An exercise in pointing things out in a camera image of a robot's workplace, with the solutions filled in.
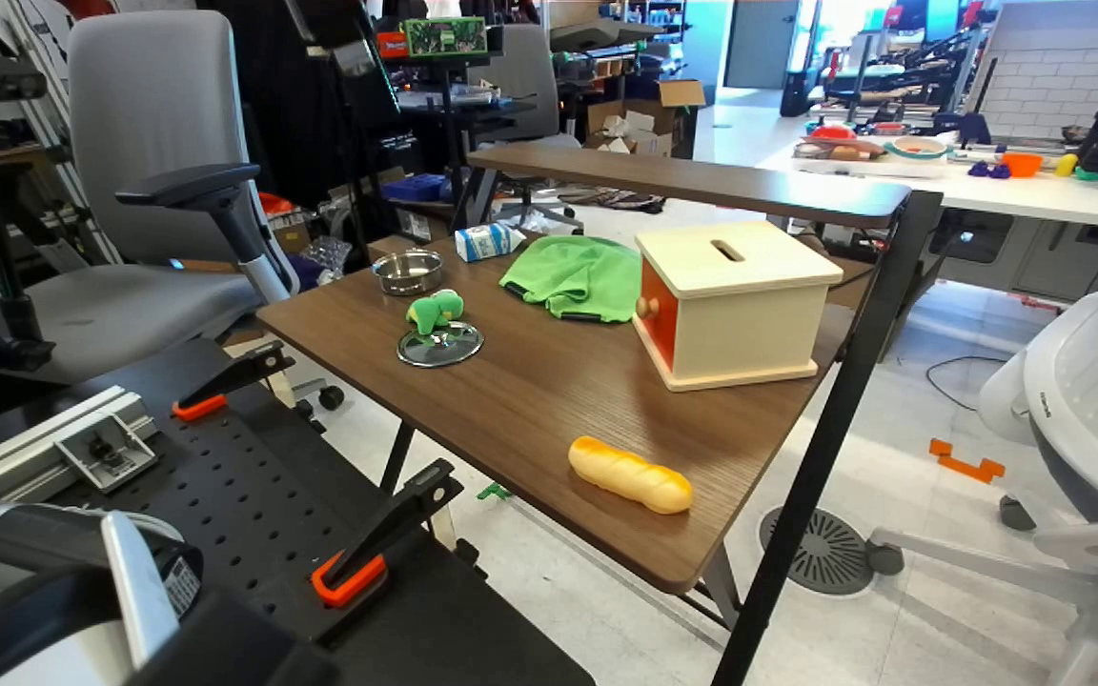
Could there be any grey office chair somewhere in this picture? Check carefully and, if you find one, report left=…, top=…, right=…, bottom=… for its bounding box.
left=0, top=6, right=304, bottom=386

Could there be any cardboard box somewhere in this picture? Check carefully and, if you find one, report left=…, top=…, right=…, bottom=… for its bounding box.
left=585, top=76, right=711, bottom=161

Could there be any black floor cable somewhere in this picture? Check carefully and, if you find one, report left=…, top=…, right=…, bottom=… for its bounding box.
left=923, top=349, right=1023, bottom=414

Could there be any green plastic toy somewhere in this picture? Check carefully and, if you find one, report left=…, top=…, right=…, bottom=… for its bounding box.
left=403, top=287, right=469, bottom=343

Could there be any dark desk with black frame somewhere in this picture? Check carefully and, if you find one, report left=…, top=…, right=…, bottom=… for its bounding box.
left=467, top=139, right=946, bottom=686

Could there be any black perforated mounting board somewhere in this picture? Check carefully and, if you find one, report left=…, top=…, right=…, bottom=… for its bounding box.
left=0, top=336, right=600, bottom=686

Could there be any orange bracket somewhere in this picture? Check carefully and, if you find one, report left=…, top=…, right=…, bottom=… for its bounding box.
left=928, top=434, right=1011, bottom=489

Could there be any yellow toy bread loaf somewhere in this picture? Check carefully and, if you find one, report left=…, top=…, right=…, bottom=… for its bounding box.
left=566, top=432, right=698, bottom=517

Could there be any green circuit board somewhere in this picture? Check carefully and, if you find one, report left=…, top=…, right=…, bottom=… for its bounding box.
left=396, top=14, right=492, bottom=59

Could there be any green cloth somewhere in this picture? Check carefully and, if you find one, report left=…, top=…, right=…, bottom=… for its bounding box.
left=495, top=233, right=643, bottom=327

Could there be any grey metal bracket plate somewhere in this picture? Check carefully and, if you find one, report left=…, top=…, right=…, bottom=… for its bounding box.
left=55, top=410, right=159, bottom=494

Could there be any aluminium extrusion rail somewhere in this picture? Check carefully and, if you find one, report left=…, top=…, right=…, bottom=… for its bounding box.
left=0, top=379, right=144, bottom=500

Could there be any cream wooden box with slot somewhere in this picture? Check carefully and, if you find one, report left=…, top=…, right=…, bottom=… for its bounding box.
left=631, top=218, right=846, bottom=393

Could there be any grey background chair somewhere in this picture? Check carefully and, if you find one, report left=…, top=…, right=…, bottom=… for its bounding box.
left=485, top=17, right=585, bottom=157

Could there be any red block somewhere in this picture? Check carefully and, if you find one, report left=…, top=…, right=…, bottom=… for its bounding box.
left=631, top=263, right=688, bottom=374

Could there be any small metal bowl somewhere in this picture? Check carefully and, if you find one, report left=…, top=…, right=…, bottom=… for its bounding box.
left=370, top=242, right=452, bottom=302

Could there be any black clamp with orange handle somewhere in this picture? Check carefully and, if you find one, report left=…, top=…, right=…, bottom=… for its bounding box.
left=309, top=457, right=467, bottom=612
left=168, top=338, right=299, bottom=425

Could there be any white table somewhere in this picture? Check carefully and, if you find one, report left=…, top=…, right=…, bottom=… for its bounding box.
left=791, top=125, right=1098, bottom=233

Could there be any round grey floor grate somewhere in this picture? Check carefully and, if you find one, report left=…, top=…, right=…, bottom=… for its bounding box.
left=754, top=506, right=884, bottom=597

